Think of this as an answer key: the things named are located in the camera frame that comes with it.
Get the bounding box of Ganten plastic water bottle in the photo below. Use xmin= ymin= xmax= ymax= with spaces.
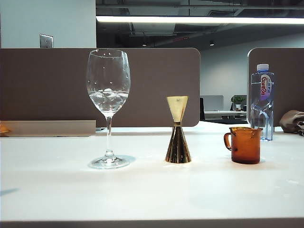
xmin=250 ymin=63 xmax=276 ymax=141

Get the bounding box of long ceiling light strip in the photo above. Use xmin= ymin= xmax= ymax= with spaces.
xmin=95 ymin=15 xmax=304 ymax=25

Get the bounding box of clear wine glass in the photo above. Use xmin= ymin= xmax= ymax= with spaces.
xmin=85 ymin=48 xmax=136 ymax=170

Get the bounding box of grey background desk screen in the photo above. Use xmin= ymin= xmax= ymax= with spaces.
xmin=200 ymin=95 xmax=224 ymax=112

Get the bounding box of white background desk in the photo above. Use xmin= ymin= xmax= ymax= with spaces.
xmin=204 ymin=110 xmax=247 ymax=119

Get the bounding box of gold double jigger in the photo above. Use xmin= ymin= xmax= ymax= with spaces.
xmin=165 ymin=95 xmax=192 ymax=164

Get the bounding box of green potted plant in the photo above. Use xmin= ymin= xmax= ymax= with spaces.
xmin=231 ymin=95 xmax=247 ymax=112

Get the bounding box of metal wall switch plate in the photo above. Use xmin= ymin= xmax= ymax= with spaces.
xmin=39 ymin=33 xmax=54 ymax=48

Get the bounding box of black office chair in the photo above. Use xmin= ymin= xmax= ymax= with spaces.
xmin=199 ymin=97 xmax=205 ymax=121

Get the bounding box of wide brown desk partition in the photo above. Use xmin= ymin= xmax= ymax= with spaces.
xmin=0 ymin=47 xmax=201 ymax=128

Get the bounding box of small amber measuring cup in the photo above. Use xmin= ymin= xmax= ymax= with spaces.
xmin=223 ymin=126 xmax=264 ymax=164

